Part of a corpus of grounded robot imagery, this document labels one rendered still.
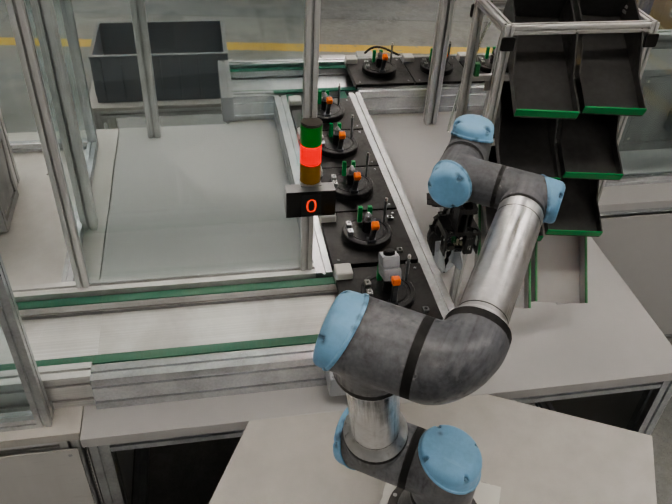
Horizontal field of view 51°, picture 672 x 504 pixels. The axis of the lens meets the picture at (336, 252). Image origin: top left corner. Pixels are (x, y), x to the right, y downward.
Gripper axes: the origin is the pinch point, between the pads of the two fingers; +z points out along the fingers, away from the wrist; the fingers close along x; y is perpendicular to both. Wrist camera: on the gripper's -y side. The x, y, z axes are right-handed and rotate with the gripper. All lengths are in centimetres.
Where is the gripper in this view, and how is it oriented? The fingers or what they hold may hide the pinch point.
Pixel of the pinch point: (443, 265)
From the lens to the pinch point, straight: 150.6
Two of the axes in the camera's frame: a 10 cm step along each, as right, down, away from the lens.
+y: 1.7, 6.2, -7.6
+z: -0.5, 7.8, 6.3
